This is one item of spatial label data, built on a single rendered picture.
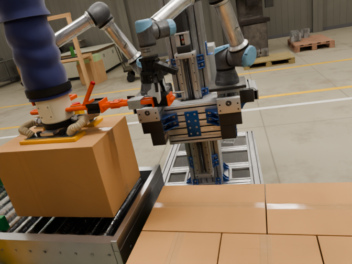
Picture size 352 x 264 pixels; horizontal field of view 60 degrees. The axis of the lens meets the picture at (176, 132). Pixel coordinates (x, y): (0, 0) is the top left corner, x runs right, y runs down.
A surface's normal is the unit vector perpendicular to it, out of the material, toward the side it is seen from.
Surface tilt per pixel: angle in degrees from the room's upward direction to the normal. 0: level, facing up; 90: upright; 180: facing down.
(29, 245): 90
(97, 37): 90
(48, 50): 69
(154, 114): 90
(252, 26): 90
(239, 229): 0
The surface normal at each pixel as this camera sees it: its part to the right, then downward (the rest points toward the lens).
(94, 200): -0.23, 0.40
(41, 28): 0.81, -0.18
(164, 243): -0.18, -0.91
